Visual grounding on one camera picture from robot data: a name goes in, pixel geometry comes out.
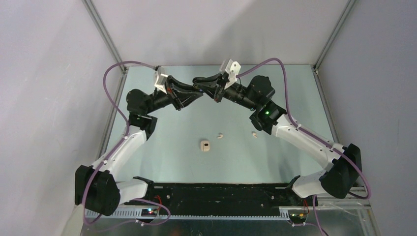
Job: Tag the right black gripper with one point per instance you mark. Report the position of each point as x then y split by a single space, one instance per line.
216 91

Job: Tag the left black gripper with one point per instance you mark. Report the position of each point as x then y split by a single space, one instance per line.
179 99

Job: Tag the beige earbud charging case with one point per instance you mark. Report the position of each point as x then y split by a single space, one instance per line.
204 145

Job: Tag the black earbud charging case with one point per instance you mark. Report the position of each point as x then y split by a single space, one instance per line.
199 90

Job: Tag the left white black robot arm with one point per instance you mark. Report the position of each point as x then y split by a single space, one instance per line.
96 185

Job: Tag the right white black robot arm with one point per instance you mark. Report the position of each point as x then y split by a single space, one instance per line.
339 163

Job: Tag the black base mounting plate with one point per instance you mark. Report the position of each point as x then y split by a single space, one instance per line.
244 212

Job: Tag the left controller circuit board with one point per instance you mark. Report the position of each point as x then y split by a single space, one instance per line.
149 212

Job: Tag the controller circuit board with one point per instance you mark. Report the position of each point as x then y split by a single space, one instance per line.
298 218
149 212

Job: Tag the right controller circuit board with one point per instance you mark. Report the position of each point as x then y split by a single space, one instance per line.
298 218

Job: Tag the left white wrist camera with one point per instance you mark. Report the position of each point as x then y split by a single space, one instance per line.
160 77

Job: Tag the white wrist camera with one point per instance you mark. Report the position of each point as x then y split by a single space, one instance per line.
160 77
232 69

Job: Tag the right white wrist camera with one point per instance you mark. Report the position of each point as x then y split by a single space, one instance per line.
232 69

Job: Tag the grey slotted cable duct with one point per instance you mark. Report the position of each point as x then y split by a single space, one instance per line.
137 213

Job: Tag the aluminium frame rail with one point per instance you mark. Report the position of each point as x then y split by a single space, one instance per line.
351 203

